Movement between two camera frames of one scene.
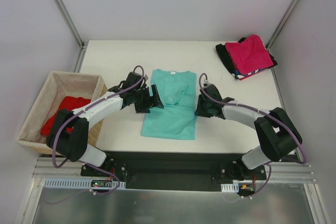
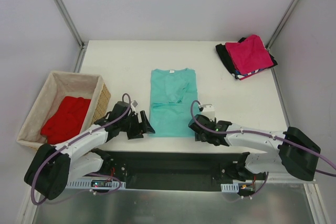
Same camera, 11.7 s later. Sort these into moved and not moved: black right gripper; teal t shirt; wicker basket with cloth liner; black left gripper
Moved: black left gripper; black right gripper
Not moved: teal t shirt; wicker basket with cloth liner
